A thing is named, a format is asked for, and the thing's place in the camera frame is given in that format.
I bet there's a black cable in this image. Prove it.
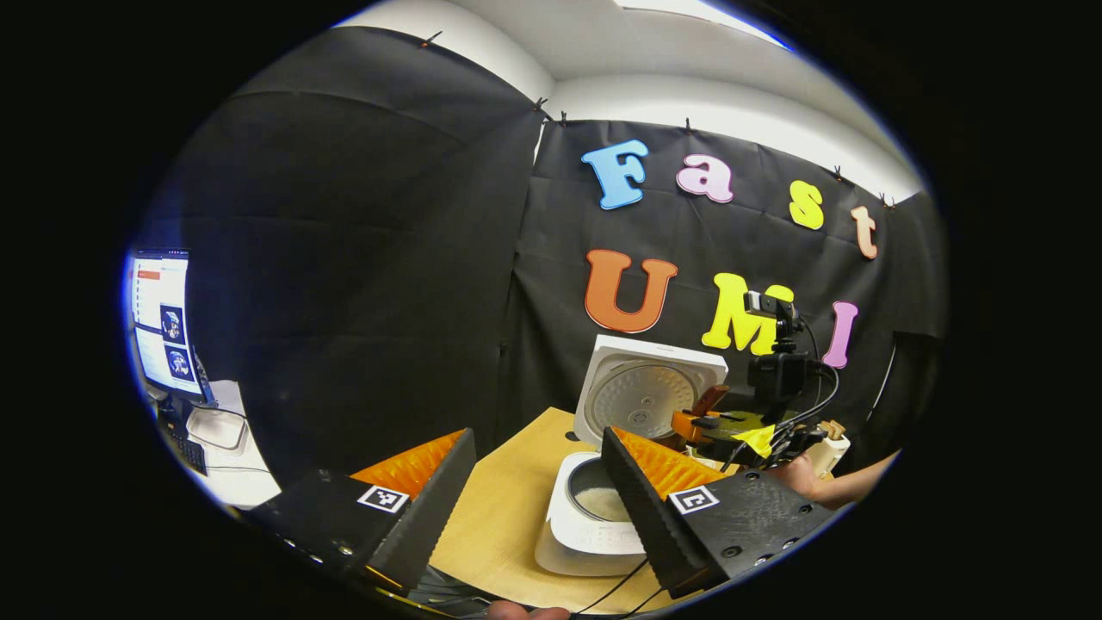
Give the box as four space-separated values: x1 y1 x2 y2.
573 558 668 619

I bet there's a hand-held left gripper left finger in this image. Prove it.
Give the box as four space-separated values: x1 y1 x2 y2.
250 429 480 595

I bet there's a white side table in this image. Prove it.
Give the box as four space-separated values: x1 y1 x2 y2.
164 379 283 509

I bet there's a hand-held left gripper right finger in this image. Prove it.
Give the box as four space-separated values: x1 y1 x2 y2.
600 426 840 601

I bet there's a computer monitor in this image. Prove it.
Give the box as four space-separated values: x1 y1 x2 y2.
127 250 214 404

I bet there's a black keyboard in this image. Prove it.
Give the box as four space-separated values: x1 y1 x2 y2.
162 420 209 476

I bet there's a black backdrop cloth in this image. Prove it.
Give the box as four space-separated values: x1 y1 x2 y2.
142 26 948 483

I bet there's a white tray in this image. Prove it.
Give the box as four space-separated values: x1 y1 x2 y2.
186 406 249 452

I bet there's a white rice cooker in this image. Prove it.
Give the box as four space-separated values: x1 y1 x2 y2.
534 334 731 578

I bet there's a white toaster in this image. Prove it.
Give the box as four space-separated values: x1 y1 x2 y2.
814 419 851 479

